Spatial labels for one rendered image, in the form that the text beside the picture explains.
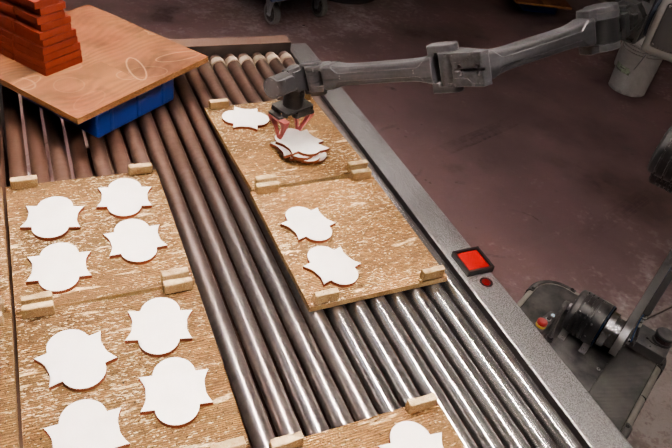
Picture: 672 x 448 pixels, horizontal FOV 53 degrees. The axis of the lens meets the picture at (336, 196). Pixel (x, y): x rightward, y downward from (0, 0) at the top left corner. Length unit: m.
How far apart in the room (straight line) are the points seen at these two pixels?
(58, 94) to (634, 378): 2.05
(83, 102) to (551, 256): 2.27
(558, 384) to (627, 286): 1.92
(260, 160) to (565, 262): 1.90
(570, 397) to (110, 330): 0.92
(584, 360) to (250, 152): 1.39
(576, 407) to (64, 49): 1.54
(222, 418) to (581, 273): 2.34
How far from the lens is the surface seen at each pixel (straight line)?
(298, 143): 1.84
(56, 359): 1.35
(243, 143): 1.89
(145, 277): 1.48
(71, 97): 1.88
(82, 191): 1.72
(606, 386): 2.54
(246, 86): 2.21
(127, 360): 1.34
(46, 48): 1.95
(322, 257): 1.54
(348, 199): 1.73
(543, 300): 2.72
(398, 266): 1.57
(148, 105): 2.02
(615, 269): 3.44
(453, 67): 1.50
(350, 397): 1.34
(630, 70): 5.13
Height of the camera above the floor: 1.98
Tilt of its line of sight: 37 degrees down
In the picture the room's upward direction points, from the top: 11 degrees clockwise
